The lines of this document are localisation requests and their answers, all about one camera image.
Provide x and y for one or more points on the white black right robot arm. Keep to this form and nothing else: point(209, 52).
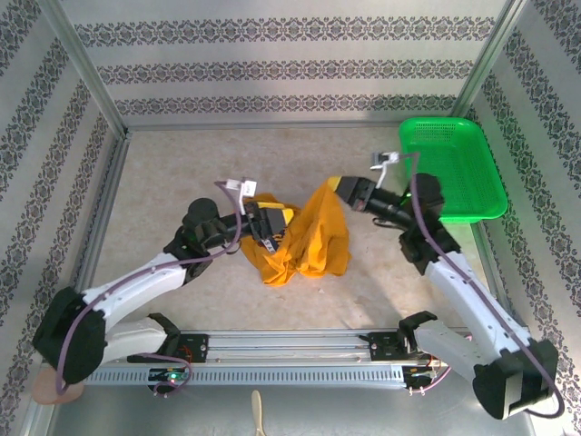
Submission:
point(476, 304)

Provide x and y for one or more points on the green plastic mesh basket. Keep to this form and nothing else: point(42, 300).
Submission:
point(454, 172)

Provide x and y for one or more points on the aluminium frame post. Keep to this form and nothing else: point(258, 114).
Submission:
point(87, 68)
point(489, 59)

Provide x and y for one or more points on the aluminium frame bar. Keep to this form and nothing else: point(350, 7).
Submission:
point(272, 125)

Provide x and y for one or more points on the translucent pink cup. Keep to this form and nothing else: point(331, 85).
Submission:
point(45, 393)

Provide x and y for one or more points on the cream wooden spoon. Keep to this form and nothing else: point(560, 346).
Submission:
point(257, 409)

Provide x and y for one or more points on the small circuit board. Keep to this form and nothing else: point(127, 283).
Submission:
point(168, 376)
point(420, 372)

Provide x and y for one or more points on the long aluminium mounting rail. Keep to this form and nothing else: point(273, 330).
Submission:
point(290, 347)

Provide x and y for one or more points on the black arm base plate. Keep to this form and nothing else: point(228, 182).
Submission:
point(381, 347)
point(197, 347)

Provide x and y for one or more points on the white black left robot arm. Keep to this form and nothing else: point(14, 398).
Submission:
point(136, 286)

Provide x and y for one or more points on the yellow t-shirt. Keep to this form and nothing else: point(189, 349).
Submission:
point(318, 236)

